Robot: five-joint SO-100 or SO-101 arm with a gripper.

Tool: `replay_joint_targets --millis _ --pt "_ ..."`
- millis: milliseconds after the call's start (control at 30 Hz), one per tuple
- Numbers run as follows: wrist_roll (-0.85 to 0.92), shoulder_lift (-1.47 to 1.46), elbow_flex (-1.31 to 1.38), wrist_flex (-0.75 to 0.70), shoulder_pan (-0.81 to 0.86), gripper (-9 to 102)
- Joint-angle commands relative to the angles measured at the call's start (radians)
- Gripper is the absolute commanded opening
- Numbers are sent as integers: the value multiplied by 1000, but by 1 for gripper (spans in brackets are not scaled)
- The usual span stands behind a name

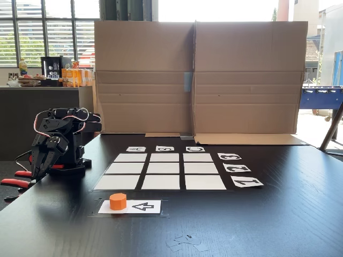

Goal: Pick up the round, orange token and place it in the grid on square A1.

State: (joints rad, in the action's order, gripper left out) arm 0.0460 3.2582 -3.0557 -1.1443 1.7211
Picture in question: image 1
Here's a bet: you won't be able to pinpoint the blue-grey tape on cardboard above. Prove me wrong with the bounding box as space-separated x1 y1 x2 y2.
183 71 193 93

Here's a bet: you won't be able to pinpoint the metal table leg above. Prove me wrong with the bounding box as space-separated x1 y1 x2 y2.
318 102 343 156

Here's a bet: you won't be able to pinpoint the black mini fridge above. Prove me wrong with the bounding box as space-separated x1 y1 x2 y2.
40 56 64 80

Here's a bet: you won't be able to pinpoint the thin dark cable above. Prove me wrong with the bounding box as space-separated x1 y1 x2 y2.
14 150 33 172

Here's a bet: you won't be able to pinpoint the round orange token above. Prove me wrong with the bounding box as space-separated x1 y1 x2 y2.
109 193 128 211

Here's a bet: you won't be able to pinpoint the brown cardboard box panel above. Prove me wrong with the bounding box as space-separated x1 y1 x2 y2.
192 20 309 146
93 20 196 138

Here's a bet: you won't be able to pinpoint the paper sheet number 2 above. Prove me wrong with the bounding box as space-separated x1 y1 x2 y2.
222 163 252 173

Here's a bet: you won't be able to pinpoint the red black clamp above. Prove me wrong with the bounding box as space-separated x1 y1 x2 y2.
0 163 65 202

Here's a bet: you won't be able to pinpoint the blue foosball table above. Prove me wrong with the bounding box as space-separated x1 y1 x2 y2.
299 85 343 122

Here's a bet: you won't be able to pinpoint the wooden tray with food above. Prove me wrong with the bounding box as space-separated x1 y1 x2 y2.
17 74 41 87

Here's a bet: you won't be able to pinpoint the white nine-square grid sheet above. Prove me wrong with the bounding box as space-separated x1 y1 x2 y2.
92 152 228 192

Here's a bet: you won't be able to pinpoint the orange carton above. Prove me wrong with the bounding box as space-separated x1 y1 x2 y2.
61 68 80 88
78 69 93 87

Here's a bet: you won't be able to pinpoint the paper sheet number 1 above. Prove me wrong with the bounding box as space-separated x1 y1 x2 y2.
230 176 264 188

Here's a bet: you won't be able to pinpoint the paper sheet number 3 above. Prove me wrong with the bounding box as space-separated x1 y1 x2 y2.
217 153 242 161

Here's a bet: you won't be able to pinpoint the dark counter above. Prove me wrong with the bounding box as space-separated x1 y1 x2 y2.
0 85 95 162

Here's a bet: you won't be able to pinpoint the yellow bottle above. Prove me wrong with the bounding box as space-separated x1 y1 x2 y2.
18 58 28 77

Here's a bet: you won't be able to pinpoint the red white servo wire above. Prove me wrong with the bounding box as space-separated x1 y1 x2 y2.
33 107 90 139

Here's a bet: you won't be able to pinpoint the clear tape scraps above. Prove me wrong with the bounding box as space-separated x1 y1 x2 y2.
165 233 210 253

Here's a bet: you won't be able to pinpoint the white arrow paper sheet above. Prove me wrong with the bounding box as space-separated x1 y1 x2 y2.
98 199 162 215

